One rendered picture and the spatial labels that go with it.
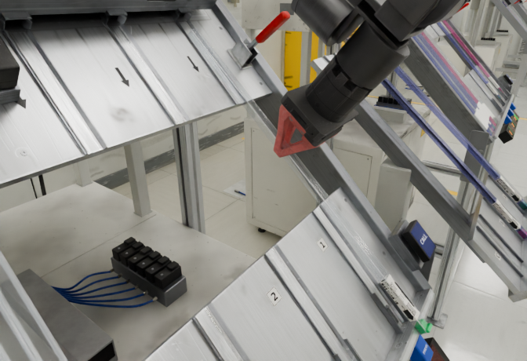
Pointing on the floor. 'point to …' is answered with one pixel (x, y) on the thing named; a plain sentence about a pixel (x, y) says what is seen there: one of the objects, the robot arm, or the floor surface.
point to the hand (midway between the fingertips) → (283, 148)
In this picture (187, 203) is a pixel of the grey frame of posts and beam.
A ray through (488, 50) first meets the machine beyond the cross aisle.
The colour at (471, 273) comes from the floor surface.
